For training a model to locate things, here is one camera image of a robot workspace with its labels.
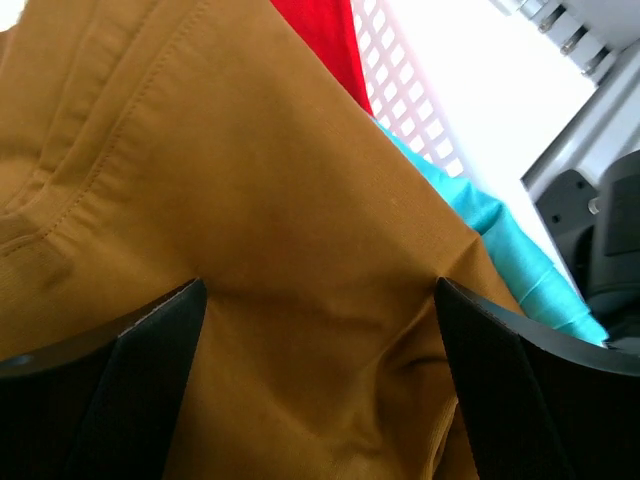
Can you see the teal trousers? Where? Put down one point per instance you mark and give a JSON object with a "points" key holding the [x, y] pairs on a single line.
{"points": [[534, 281]]}

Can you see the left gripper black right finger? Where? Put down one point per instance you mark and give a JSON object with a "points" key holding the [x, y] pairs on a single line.
{"points": [[538, 403]]}

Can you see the brown trousers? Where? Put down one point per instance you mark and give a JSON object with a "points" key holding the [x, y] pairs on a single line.
{"points": [[145, 143]]}

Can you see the red trousers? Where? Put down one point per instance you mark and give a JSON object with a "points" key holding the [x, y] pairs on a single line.
{"points": [[327, 27]]}

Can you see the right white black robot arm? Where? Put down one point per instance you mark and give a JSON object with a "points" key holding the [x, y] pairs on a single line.
{"points": [[596, 231]]}

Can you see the white plastic basket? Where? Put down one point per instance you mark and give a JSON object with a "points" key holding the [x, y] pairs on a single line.
{"points": [[400, 96]]}

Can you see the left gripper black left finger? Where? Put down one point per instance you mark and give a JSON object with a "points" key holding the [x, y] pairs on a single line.
{"points": [[102, 404]]}

